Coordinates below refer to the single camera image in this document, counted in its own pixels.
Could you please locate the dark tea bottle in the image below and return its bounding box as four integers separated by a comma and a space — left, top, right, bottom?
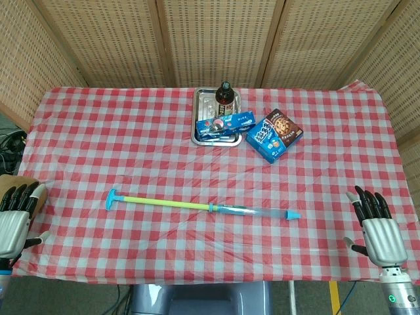
214, 81, 236, 119

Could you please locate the black cable bundle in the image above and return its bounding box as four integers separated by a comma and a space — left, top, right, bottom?
0, 128, 29, 175

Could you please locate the red white checkered tablecloth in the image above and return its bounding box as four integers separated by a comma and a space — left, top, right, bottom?
9, 79, 420, 285

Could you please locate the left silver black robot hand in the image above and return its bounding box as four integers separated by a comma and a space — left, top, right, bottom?
0, 181, 51, 260

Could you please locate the thin blue floor cable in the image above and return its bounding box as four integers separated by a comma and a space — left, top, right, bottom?
348, 282, 358, 315

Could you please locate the rectangular metal tray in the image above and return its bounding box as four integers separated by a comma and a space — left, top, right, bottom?
190, 87, 244, 146

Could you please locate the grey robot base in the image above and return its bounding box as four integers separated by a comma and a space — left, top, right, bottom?
129, 282, 274, 315

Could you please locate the blue brown chocolate cookie box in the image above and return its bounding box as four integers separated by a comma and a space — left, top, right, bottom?
245, 108, 304, 165

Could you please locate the long blue cookie box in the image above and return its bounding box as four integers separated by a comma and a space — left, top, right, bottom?
196, 110, 257, 139

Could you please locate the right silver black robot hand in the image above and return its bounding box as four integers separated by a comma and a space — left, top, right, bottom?
343, 185, 410, 268

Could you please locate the large yellow blue syringe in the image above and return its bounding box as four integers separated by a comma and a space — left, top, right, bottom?
106, 189, 301, 221

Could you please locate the bamboo folding screen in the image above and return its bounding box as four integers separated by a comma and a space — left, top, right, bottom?
0, 0, 420, 148

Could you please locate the brown padded object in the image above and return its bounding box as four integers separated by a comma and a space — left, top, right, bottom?
0, 174, 47, 216

